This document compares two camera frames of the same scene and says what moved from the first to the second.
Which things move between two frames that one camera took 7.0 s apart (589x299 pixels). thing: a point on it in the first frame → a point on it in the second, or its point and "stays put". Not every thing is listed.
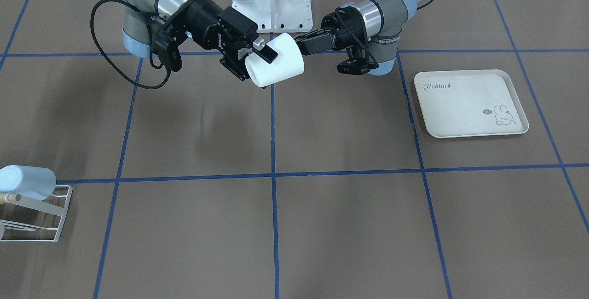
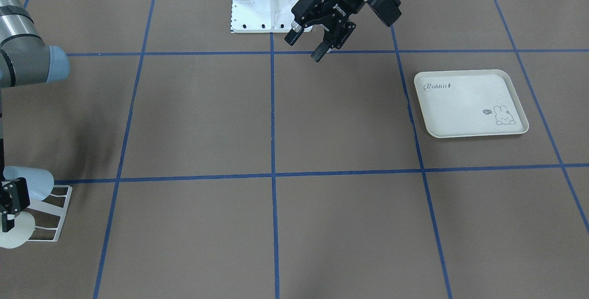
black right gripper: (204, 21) → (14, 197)
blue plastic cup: (37, 183) stays put
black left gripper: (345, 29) → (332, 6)
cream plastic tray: (458, 103) stays put
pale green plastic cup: (289, 63) → (24, 227)
